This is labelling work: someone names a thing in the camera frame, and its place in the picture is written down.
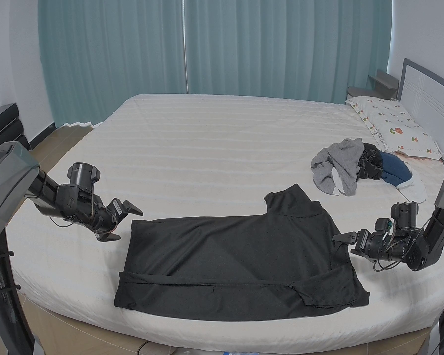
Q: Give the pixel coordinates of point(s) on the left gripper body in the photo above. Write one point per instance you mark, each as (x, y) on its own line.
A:
(105, 218)

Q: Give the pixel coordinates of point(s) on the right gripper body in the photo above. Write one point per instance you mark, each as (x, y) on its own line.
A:
(375, 248)

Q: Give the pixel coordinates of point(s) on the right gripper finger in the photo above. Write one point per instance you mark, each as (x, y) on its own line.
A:
(347, 238)
(359, 253)

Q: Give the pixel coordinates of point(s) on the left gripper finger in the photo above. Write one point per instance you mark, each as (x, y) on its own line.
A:
(107, 237)
(131, 208)

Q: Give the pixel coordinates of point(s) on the black T-shirt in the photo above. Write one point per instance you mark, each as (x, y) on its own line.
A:
(225, 257)

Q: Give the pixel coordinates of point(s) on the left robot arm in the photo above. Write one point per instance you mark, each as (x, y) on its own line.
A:
(11, 183)

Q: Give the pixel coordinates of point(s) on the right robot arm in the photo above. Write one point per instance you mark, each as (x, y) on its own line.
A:
(421, 250)

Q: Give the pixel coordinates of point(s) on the bed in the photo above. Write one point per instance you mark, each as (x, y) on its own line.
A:
(207, 142)

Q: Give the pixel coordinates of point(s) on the white garment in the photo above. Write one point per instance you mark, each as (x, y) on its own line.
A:
(414, 190)

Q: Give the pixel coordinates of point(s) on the black glossy garment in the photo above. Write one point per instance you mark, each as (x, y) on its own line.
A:
(370, 163)

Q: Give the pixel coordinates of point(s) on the grey garment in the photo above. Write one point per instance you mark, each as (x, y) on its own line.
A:
(344, 155)

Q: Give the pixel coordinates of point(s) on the dark blue garment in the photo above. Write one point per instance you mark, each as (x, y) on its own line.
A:
(396, 166)

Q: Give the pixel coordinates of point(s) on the white printed pillow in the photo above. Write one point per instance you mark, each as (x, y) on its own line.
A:
(392, 120)

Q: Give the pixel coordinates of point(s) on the grey bedside table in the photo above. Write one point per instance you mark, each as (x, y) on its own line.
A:
(384, 80)

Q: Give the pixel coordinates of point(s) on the blue-green curtain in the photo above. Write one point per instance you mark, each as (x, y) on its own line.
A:
(114, 43)
(281, 35)

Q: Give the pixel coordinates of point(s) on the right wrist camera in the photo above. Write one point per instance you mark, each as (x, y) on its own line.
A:
(383, 227)

